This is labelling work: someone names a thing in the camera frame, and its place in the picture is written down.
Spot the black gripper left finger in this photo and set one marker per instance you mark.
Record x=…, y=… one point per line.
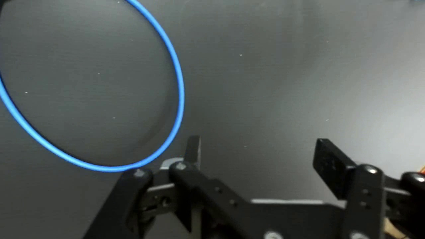
x=206, y=209

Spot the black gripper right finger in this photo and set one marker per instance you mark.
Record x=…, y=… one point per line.
x=372, y=197

